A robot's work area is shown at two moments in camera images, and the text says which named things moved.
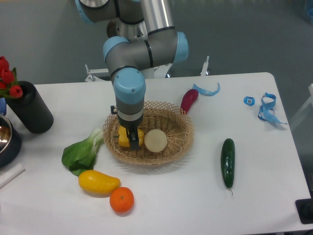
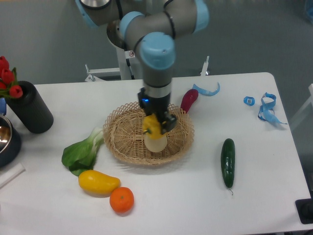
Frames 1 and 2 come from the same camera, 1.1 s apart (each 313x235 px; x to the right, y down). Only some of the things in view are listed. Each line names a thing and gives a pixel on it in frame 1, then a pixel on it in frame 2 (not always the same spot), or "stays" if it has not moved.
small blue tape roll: x=249 y=101 stays
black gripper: x=132 y=131 -> x=158 y=106
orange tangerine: x=122 y=199 stays
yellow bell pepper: x=123 y=139 -> x=152 y=127
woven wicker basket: x=174 y=121 stays
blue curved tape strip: x=206 y=92 stays
